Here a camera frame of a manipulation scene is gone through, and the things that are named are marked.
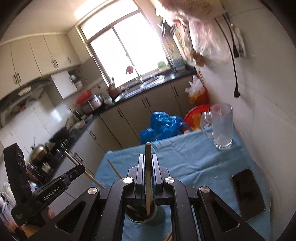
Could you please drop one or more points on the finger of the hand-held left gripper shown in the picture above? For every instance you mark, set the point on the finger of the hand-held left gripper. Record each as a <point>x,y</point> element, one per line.
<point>74,172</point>

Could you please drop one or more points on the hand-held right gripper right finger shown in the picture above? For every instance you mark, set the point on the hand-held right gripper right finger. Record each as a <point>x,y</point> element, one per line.
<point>154,166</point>

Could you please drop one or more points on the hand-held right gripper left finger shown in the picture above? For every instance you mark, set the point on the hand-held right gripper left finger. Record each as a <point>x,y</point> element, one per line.
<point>142,166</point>

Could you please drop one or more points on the dark round utensil holder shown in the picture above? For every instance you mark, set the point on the dark round utensil holder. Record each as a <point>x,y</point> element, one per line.
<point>138,218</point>

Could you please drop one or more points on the person's left hand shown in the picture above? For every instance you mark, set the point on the person's left hand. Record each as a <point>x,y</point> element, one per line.
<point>50,212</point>

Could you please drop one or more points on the gas stove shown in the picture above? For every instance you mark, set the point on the gas stove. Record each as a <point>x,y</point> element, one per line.
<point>55,157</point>

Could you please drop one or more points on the stainless kettle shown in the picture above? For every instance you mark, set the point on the stainless kettle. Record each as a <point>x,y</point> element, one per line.
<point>38,155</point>

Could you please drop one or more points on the blue table cloth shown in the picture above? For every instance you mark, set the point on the blue table cloth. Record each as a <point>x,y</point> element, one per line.
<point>185,157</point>

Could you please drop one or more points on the black wok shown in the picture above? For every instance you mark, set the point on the black wok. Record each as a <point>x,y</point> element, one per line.
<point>59,136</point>

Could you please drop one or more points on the white plastic bag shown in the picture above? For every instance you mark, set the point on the white plastic bag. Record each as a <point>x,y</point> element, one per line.
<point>5,208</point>

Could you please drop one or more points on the blue plastic bag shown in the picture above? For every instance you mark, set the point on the blue plastic bag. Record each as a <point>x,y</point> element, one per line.
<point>161,125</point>

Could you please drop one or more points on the red plastic basin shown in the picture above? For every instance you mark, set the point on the red plastic basin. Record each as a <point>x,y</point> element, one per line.
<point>192,115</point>

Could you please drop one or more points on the beige base cabinets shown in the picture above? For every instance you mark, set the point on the beige base cabinets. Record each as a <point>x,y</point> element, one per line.
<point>157,99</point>

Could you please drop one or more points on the steel rice cooker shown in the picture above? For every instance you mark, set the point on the steel rice cooker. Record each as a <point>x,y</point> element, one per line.
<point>93,103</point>

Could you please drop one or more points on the white mortar bowl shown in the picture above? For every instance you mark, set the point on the white mortar bowl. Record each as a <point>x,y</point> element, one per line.
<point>108,100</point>

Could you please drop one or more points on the red colander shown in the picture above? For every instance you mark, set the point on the red colander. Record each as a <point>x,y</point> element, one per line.
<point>83,96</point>

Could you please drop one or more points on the clear glass mug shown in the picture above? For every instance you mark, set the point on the clear glass mug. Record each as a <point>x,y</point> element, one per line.
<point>222,129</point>

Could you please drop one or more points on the range hood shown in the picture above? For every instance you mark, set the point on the range hood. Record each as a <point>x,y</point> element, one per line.
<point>25,92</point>

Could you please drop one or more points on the dark red pot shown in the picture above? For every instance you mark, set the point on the dark red pot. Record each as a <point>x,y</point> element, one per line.
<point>114,91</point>

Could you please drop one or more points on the orange trash bin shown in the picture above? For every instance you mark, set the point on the orange trash bin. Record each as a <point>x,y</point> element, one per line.
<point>200,97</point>

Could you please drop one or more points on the steel sink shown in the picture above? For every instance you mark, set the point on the steel sink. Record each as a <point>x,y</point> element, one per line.
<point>150,81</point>

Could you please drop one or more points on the clear bin liner bag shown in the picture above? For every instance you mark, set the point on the clear bin liner bag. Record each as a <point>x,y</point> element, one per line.
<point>193,87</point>

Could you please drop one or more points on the metal faucet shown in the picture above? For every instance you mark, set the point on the metal faucet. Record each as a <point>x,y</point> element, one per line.
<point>139,77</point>

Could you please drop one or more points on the black kitchen countertop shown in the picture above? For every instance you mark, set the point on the black kitchen countertop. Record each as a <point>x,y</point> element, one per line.
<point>175,76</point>

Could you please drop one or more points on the black smartphone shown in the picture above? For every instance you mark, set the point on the black smartphone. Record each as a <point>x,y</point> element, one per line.
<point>247,194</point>

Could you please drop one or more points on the pink hanging cloth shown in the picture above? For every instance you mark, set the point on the pink hanging cloth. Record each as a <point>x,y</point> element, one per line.
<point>130,69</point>

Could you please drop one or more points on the green white package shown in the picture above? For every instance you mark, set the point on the green white package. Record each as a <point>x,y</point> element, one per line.
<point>161,64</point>

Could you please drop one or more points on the kitchen window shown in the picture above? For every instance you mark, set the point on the kitchen window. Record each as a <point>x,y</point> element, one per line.
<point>129,46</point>

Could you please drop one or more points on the hanging plastic bags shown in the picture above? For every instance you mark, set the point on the hanging plastic bags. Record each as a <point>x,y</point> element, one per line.
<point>203,34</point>

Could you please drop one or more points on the open wall cabinet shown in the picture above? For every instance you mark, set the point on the open wall cabinet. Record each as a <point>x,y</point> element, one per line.
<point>62,84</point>

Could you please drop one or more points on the beige wall cabinets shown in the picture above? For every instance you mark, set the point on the beige wall cabinets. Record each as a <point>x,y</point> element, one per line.
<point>41,55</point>

